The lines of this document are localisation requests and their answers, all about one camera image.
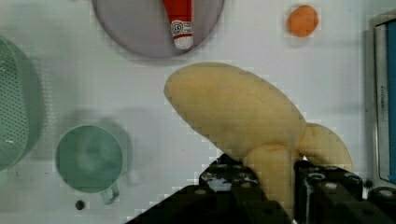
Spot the yellow plush banana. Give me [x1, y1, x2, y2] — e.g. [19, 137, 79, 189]
[163, 63, 353, 216]

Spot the grey round plate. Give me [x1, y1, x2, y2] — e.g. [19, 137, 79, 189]
[92, 0, 225, 59]

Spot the orange toy fruit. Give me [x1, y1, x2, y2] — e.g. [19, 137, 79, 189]
[286, 5, 319, 37]

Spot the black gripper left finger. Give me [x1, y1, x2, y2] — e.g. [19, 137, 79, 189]
[126, 154, 292, 224]

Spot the black toaster oven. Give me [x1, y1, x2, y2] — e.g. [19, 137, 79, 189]
[370, 10, 395, 188]

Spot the green mug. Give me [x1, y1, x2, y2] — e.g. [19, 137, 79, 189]
[55, 125, 123, 205]

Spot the red ketchup bottle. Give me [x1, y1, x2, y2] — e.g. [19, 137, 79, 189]
[162, 0, 193, 50]

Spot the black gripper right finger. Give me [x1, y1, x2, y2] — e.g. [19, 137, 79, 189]
[294, 160, 396, 224]

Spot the green perforated colander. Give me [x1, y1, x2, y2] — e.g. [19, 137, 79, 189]
[0, 36, 43, 171]

